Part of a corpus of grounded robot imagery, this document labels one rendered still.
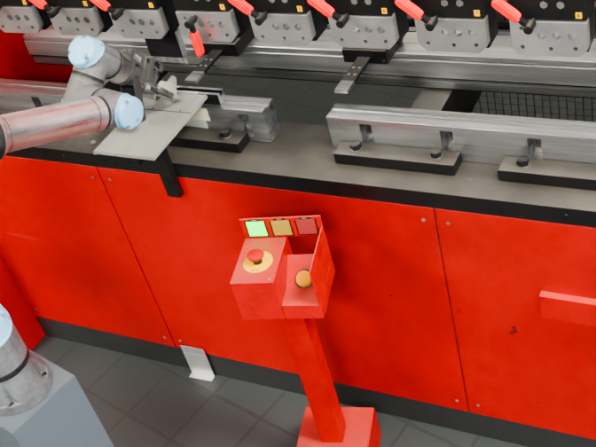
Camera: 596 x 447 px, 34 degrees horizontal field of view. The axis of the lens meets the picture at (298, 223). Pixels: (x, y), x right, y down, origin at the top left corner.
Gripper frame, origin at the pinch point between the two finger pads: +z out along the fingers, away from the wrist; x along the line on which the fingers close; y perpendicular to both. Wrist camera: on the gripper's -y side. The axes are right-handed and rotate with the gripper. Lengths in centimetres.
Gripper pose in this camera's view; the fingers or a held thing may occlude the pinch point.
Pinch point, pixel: (166, 99)
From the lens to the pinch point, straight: 250.8
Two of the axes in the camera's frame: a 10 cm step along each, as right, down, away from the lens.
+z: 4.4, 1.5, 8.8
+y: 1.8, -9.8, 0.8
